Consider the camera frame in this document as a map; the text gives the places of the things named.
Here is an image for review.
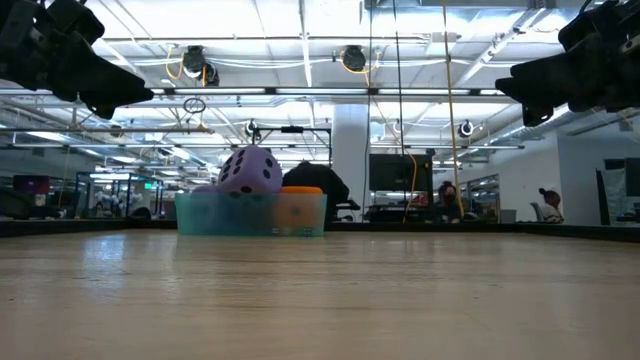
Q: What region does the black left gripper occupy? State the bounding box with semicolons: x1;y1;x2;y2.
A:
0;0;156;121

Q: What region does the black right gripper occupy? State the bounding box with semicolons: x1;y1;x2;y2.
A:
494;0;640;129

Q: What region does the large orange foam die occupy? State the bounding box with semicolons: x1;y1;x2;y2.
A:
272;185;325;235

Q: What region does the dark framed work station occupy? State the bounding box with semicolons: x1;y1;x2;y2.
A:
74;172;164;219

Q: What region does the dark red box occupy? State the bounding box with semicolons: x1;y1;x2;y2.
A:
13;174;51;195

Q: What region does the person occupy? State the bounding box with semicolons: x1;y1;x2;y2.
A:
536;187;565;225
436;180;460;222
282;160;351;226

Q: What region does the long ceiling light strip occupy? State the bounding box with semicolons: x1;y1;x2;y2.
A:
0;85;640;97

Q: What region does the teal translucent plastic bin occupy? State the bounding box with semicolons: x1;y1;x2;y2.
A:
174;192;328;237

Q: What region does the black monitor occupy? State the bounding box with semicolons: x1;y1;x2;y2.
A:
368;153;434;193

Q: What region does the white square pillar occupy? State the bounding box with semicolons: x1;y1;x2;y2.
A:
332;103;371;221

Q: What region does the black hanging ring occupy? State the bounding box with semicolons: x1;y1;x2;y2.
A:
182;96;207;115

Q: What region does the long black cable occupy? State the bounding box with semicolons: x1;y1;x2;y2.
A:
391;0;407;156

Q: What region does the yellow reel cord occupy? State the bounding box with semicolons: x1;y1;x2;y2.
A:
341;48;417;211

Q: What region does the black gantry frame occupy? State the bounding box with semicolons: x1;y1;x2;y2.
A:
251;124;334;221

